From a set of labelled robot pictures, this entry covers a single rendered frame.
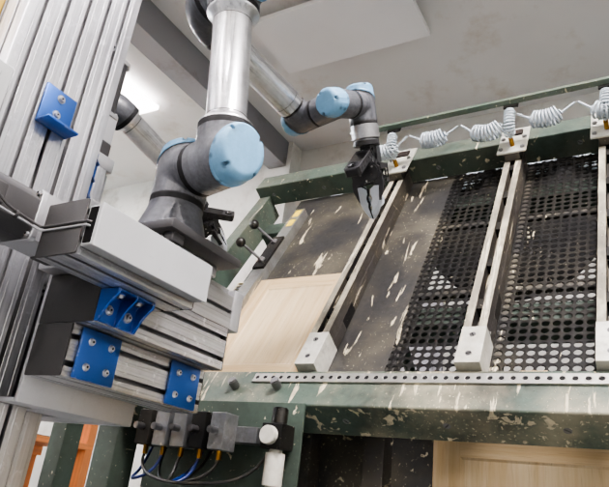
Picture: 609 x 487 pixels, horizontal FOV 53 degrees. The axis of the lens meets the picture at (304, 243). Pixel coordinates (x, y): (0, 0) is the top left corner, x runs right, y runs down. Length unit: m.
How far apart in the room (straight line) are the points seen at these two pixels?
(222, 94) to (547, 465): 1.12
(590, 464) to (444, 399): 0.36
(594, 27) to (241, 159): 4.07
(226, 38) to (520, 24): 3.73
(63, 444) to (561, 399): 1.28
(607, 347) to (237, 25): 1.04
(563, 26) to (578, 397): 3.85
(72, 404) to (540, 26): 4.32
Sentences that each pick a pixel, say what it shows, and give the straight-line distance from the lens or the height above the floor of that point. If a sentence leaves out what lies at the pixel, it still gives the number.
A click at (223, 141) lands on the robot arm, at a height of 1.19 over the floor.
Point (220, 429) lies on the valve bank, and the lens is 1.60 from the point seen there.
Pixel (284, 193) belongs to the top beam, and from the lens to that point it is 2.76.
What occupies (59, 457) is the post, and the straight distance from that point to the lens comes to 1.90.
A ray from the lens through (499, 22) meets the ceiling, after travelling 4.89.
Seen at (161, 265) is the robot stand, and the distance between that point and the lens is 1.02.
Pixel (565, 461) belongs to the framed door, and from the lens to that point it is 1.63.
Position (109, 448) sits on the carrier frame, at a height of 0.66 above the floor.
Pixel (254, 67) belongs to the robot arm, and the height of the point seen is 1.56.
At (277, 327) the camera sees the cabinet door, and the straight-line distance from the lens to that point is 1.96.
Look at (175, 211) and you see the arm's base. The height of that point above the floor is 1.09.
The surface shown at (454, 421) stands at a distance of 1.47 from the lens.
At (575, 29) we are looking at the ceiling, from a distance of 5.03.
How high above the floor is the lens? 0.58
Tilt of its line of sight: 23 degrees up
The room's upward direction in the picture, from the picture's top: 7 degrees clockwise
